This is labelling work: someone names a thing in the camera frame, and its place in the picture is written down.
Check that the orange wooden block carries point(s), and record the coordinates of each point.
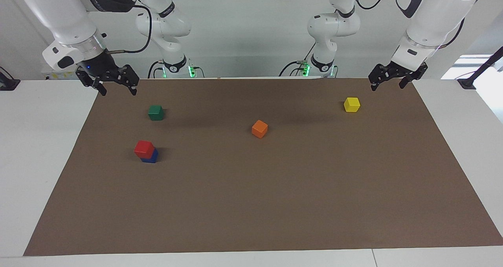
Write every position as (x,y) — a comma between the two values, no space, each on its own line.
(259,129)

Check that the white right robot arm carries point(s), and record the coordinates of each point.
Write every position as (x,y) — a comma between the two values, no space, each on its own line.
(59,11)

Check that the blue wooden block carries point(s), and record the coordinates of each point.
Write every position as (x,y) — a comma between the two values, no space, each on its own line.
(153,159)

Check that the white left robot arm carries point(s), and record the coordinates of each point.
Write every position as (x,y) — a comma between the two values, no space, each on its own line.
(432,19)

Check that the black table clamp mount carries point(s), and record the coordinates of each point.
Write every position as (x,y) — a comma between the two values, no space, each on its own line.
(8,84)

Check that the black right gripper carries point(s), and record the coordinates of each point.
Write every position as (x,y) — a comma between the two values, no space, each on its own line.
(98,68)

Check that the yellow wooden block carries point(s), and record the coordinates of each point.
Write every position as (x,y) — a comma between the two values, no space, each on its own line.
(351,105)

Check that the green wooden block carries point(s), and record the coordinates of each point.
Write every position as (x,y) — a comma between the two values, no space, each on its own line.
(156,113)

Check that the black angled stand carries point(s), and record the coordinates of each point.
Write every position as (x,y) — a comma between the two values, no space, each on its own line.
(481,68)

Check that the brown table mat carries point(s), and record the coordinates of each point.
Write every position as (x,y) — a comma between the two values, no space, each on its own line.
(251,196)

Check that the red wooden block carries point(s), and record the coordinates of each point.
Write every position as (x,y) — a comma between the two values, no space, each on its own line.
(144,149)

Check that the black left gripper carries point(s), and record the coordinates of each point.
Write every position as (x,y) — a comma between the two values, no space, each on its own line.
(401,71)

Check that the white wall socket box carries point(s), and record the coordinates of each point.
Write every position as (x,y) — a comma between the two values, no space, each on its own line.
(59,75)

